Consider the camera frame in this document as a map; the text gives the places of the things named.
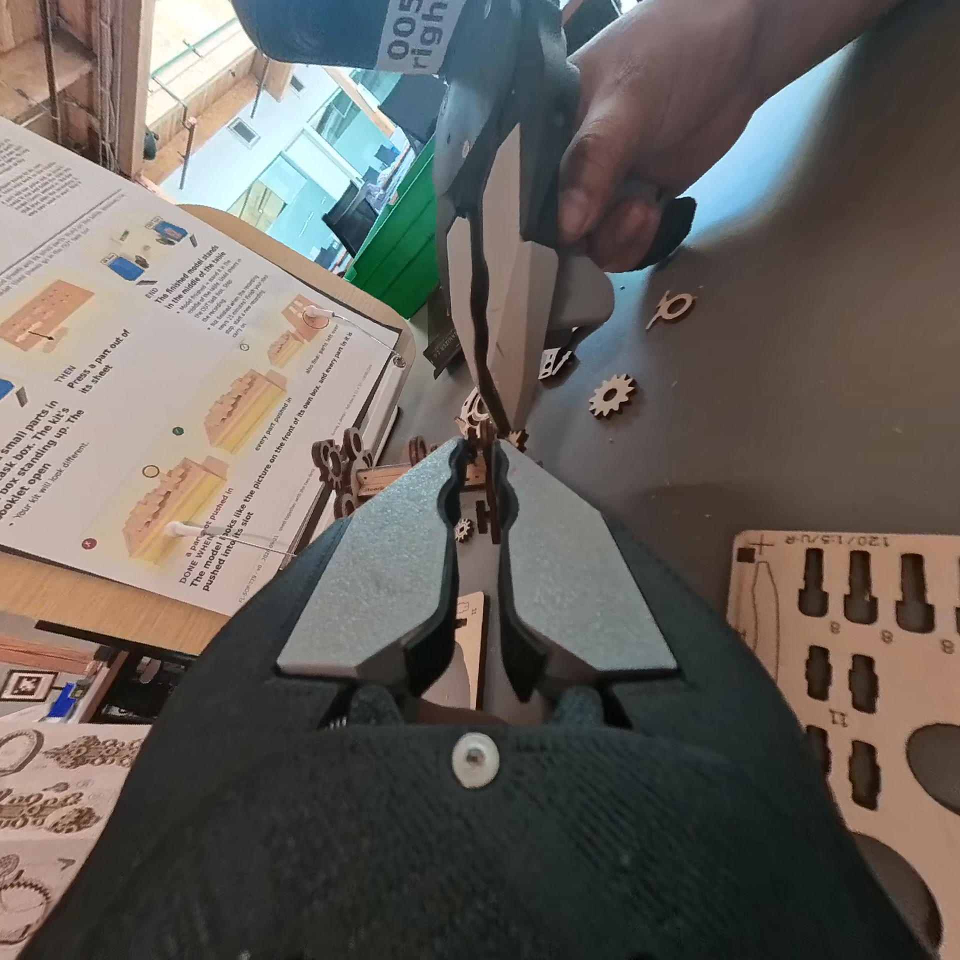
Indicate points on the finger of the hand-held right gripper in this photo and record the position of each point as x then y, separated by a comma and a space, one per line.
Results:
461, 285
517, 300

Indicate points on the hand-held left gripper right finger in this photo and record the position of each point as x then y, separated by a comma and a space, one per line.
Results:
585, 592

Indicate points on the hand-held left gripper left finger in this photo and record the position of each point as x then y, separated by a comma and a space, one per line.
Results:
367, 592

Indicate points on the wooden gear shaft assembly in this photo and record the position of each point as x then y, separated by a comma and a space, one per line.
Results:
382, 480

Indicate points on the person's right forearm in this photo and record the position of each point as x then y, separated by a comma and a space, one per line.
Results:
817, 30

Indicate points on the person's right hand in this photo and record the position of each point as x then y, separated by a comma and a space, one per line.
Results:
652, 112

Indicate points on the black product box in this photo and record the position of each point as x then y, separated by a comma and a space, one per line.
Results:
442, 341

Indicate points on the green storage bin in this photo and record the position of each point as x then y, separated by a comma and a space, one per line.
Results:
397, 247

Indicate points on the loose wooden gear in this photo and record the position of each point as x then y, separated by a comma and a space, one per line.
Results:
600, 405

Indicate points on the white sheet holder bar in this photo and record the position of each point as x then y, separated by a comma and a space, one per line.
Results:
382, 420

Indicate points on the instruction sheet on stand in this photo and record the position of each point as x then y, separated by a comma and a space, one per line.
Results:
90, 607

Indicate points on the printed instruction sheet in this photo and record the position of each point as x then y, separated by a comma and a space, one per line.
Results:
150, 375

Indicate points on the punched wooden part sheet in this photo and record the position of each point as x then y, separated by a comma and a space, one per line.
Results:
900, 675

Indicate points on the small printed marker card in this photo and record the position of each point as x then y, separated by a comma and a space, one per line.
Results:
26, 686

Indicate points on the folded instruction booklet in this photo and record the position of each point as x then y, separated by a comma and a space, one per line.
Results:
60, 787

